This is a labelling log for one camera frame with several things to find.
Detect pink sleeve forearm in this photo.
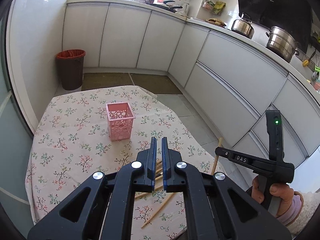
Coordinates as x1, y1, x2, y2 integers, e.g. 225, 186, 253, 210
277, 191, 304, 226

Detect white kitchen cabinets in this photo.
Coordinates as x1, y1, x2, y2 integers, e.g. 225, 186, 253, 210
62, 0, 319, 166

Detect right hand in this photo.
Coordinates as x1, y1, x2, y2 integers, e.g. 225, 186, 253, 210
251, 177, 294, 217

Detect pink perforated utensil holder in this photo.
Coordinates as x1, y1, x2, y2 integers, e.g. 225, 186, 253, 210
106, 102, 136, 141

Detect floral tablecloth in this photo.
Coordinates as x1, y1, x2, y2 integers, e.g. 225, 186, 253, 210
24, 85, 226, 240

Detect brown floor mat right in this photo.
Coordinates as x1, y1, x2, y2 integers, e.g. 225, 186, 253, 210
131, 74, 182, 94

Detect brown floor mat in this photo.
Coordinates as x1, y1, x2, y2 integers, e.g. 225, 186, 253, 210
131, 74, 182, 94
81, 73, 133, 91

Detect brown floor mat left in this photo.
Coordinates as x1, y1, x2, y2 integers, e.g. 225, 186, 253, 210
81, 73, 133, 91

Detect brown trash bin red liner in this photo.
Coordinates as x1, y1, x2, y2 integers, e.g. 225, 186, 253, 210
55, 49, 86, 90

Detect steel stock pot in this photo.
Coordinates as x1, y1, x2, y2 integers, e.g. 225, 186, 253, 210
266, 26, 300, 63

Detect black frying pan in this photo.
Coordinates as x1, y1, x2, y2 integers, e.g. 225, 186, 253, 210
151, 0, 183, 13

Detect steel kettle pot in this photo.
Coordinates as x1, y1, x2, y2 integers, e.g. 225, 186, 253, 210
231, 12, 254, 40

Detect black range hood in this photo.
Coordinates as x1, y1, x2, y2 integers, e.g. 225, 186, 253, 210
238, 0, 312, 52

